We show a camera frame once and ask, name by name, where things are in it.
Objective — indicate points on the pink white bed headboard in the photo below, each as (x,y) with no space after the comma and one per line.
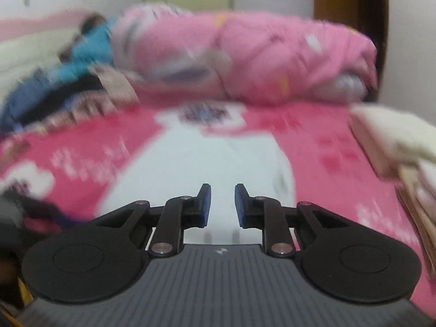
(27,47)

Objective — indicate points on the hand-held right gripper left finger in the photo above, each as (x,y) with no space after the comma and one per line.
(205,206)

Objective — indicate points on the cream folded garment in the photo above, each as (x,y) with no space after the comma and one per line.
(391,133)

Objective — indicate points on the brown wooden door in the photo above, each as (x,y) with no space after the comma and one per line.
(340,0)

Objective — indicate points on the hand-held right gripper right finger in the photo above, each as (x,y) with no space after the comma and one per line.
(239,207)

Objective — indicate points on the pink floral quilt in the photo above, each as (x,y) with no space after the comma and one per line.
(255,54)

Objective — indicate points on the dark maroon cloth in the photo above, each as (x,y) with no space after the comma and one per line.
(88,24)

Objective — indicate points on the white folded garment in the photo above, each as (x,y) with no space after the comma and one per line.
(428,184)

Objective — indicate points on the black cloth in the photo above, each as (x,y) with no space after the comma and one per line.
(68,95)

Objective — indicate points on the black pants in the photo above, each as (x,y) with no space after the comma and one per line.
(44,209)

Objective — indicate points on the pink flower print blanket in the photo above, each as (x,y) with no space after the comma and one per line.
(323,163)

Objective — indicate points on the blue denim cloth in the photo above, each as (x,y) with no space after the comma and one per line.
(24,98)

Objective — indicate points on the beige houndstooth cloth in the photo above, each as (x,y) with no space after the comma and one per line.
(115,88)

